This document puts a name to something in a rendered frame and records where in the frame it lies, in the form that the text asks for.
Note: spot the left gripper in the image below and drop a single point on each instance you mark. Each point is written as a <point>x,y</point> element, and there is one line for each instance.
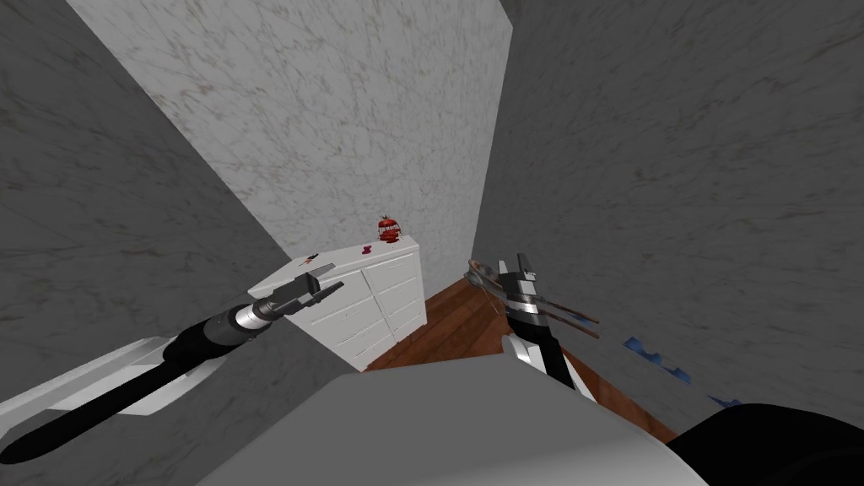
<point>295,295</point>

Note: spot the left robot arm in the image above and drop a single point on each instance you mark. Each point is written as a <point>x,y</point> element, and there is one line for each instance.
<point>202,337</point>

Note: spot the red sliced tomato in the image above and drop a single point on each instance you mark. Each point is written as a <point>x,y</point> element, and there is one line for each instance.
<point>389,229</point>

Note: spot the small red and black object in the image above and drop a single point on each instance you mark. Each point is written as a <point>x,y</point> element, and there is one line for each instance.
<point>309,259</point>

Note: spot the white chest of drawers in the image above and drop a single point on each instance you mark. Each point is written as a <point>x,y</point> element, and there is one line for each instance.
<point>364,304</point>

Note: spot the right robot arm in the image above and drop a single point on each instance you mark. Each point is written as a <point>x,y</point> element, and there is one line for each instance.
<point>776,449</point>

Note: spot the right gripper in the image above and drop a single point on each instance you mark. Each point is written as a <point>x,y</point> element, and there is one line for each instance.
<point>521,291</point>

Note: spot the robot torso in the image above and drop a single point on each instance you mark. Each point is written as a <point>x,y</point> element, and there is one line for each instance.
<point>445,432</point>

